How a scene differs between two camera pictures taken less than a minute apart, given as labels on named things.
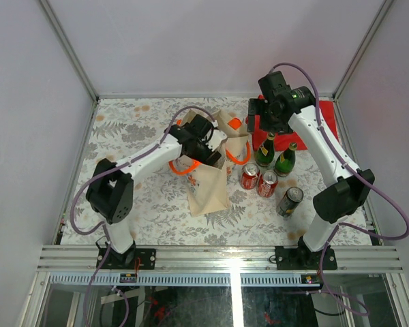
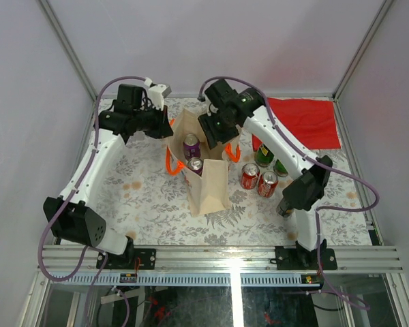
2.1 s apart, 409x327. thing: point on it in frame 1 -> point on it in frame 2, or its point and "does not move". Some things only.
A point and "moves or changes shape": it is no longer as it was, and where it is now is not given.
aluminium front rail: (350, 259) does not move
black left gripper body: (202, 152) -> (150, 120)
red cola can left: (249, 175) does not move
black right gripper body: (268, 122) -> (217, 127)
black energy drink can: (290, 201) does not move
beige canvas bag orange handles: (208, 184) moves or changes shape
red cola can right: (267, 184) does not move
